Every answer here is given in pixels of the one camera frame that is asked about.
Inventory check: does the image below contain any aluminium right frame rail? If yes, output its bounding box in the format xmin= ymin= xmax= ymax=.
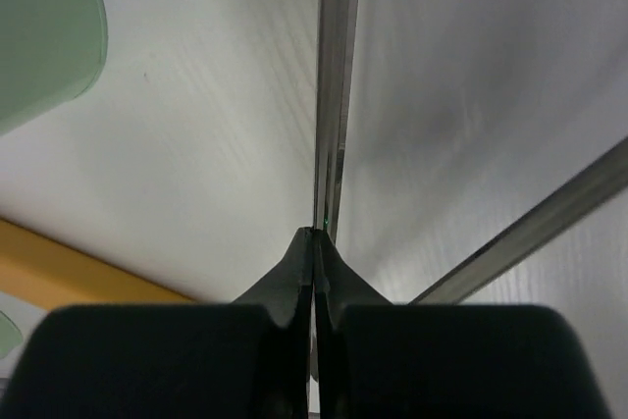
xmin=410 ymin=139 xmax=627 ymax=305

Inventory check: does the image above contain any aluminium corner frame post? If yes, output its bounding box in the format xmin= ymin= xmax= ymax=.
xmin=313 ymin=0 xmax=358 ymax=240

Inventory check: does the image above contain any green round lid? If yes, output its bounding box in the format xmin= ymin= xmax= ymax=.
xmin=0 ymin=311 xmax=24 ymax=359

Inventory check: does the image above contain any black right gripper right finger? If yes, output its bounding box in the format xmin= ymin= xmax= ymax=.
xmin=313 ymin=231 xmax=610 ymax=418

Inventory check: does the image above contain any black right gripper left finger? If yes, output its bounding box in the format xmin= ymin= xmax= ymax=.
xmin=1 ymin=228 xmax=313 ymax=418

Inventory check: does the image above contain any green cylindrical lunch container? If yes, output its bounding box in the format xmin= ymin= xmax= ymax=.
xmin=1 ymin=0 xmax=108 ymax=133

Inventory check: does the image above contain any yellow rectangular box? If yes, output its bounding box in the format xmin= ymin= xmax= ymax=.
xmin=1 ymin=220 xmax=192 ymax=310

